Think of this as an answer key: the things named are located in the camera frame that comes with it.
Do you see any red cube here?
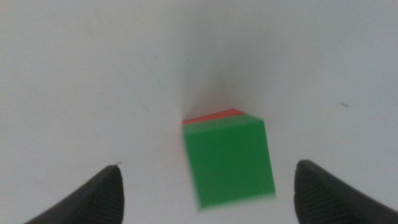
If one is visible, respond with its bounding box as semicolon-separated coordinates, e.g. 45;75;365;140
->
182;108;245;126

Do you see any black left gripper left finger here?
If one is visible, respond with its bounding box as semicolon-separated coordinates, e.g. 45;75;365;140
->
23;164;126;224

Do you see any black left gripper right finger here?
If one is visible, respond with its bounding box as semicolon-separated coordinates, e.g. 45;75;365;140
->
293;159;398;224

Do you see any green cube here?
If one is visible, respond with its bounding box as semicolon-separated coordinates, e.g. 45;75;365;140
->
182;113;277;212

